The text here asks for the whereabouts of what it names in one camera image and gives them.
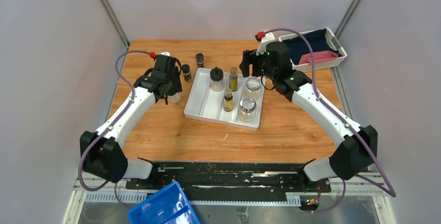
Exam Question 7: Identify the black lid bead jar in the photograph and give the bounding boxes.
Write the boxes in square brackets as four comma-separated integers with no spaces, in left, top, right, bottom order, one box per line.
[210,67,224,92]
[167,92,181,104]

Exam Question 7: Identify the yellow label sauce bottle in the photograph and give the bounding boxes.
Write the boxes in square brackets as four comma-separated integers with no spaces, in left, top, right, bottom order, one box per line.
[229,67,238,91]
[223,88,234,112]

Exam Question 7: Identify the glass jar with grains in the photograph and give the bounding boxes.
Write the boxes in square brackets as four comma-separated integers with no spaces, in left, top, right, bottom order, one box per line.
[244,76,262,101]

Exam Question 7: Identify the small dark spice jar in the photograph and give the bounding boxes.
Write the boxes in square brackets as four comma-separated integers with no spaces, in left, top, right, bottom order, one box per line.
[181,64,192,83]
[195,53,204,68]

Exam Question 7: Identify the glass jar front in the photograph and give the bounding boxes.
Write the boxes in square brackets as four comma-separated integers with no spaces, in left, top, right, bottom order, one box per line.
[238,97,257,123]

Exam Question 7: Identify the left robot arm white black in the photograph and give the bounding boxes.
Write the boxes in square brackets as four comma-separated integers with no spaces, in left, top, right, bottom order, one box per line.
[78,52,182,189]

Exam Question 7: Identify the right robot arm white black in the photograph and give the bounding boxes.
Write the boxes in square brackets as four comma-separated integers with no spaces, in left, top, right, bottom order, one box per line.
[239,42,378,192]

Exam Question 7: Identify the white plastic basket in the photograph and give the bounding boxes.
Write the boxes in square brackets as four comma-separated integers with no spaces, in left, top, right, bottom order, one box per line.
[278,28,347,72]

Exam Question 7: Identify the navy blue cloth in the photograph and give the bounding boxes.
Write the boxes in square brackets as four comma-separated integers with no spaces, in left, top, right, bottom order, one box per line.
[282,28,344,63]

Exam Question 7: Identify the pink cloth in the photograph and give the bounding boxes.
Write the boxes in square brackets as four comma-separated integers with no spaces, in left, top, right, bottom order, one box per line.
[299,50,339,65]

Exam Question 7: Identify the white divided organizer tray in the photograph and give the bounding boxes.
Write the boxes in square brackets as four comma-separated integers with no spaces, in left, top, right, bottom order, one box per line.
[184,68,266,130]

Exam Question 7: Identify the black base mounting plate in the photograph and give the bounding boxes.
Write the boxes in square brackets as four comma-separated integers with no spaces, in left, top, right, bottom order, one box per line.
[126,161,331,204]

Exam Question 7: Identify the blue plastic bin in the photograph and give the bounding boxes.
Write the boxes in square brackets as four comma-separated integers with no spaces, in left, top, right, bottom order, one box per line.
[127,181,201,224]

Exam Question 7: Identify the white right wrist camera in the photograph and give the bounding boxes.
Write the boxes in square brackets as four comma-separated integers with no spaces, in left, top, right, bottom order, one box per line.
[255,31,276,55]

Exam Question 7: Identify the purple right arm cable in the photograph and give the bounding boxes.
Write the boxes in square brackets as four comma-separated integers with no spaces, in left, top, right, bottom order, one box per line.
[263,28,397,215]

